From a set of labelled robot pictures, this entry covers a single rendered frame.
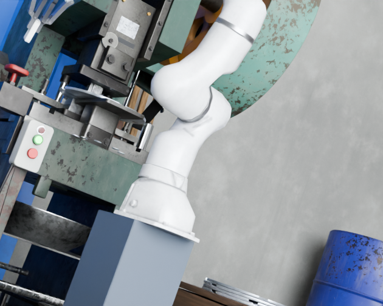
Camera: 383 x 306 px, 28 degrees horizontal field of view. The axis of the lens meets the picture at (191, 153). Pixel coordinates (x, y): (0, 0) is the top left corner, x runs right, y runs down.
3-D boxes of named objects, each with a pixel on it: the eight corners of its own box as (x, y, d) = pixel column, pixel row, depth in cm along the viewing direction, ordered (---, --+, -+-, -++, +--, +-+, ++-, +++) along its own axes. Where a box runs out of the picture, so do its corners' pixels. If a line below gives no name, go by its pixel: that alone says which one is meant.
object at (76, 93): (81, 87, 223) (81, 84, 224) (46, 90, 248) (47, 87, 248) (160, 125, 238) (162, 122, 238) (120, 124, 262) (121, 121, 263)
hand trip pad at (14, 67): (21, 96, 215) (31, 71, 216) (2, 87, 212) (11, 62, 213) (13, 96, 221) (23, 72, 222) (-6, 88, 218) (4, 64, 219)
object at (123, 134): (145, 156, 263) (155, 129, 264) (104, 138, 254) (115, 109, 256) (137, 155, 268) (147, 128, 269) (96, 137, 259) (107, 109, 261)
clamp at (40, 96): (59, 118, 246) (70, 88, 247) (12, 97, 238) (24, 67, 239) (53, 118, 251) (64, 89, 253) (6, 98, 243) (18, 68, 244)
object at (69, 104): (107, 129, 253) (112, 116, 253) (67, 111, 245) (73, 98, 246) (96, 128, 260) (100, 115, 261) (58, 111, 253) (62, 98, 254)
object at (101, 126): (131, 155, 230) (146, 114, 232) (91, 138, 223) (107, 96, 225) (96, 152, 251) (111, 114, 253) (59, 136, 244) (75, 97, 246)
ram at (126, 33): (134, 85, 248) (165, 3, 253) (95, 65, 241) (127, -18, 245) (111, 86, 263) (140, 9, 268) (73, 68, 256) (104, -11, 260)
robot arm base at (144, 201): (211, 247, 178) (231, 191, 180) (148, 222, 167) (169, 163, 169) (160, 232, 196) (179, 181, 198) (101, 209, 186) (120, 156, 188)
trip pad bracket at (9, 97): (11, 155, 215) (36, 91, 218) (-21, 142, 210) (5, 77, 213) (4, 154, 220) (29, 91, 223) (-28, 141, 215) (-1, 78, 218)
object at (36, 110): (149, 172, 250) (155, 155, 251) (26, 119, 228) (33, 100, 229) (110, 166, 276) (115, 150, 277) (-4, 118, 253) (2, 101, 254)
